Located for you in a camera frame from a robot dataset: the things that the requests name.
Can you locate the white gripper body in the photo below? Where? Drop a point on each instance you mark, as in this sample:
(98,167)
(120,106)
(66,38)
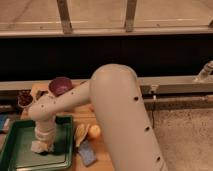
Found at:
(45,132)

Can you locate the grey blue towel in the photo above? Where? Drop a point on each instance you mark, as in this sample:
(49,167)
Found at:
(40,147)

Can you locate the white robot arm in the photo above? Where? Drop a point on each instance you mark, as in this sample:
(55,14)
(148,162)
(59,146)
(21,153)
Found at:
(115,94)

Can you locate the green plastic tray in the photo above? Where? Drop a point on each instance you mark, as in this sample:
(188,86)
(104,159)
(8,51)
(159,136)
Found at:
(16,154)

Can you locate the yellow toy banana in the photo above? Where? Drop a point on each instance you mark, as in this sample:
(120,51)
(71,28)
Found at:
(80,133)

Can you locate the white cup with dark contents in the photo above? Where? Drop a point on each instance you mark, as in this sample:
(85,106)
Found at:
(24,99)

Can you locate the wooden cutting board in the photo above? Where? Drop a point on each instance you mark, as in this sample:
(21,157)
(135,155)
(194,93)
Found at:
(85,115)

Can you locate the blue sponge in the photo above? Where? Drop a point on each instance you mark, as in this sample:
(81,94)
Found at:
(86,153)

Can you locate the purple bowl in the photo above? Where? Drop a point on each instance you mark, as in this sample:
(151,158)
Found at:
(60,85)

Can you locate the yellow toy apple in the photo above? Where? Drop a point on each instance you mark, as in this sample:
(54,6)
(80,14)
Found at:
(94,132)

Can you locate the metal window frame rail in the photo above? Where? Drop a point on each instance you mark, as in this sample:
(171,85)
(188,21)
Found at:
(44,18)

